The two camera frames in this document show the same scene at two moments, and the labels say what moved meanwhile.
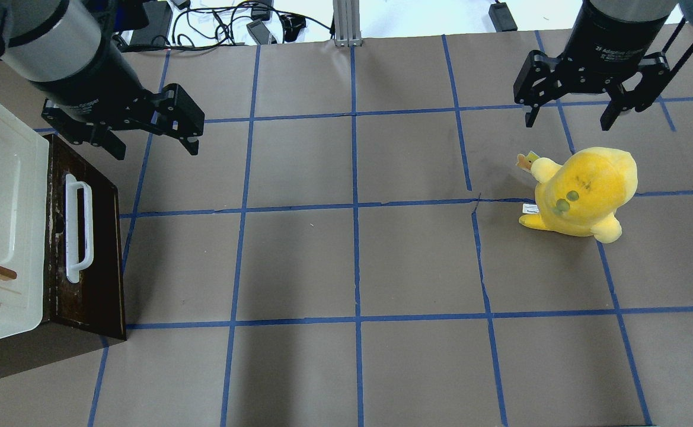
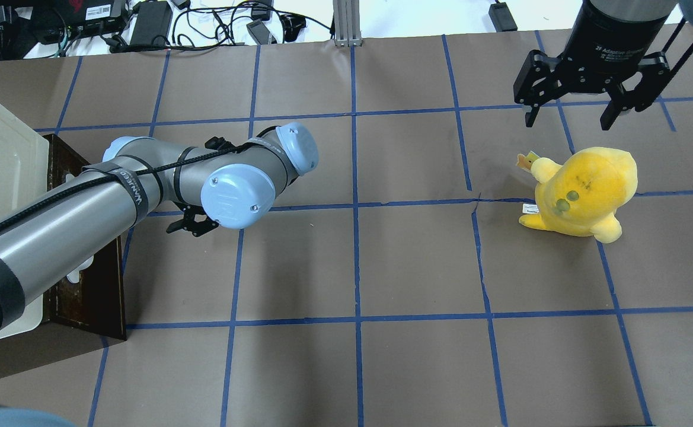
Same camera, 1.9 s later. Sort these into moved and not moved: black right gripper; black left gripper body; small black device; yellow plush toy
Moved: black left gripper body
Not moved: black right gripper; small black device; yellow plush toy
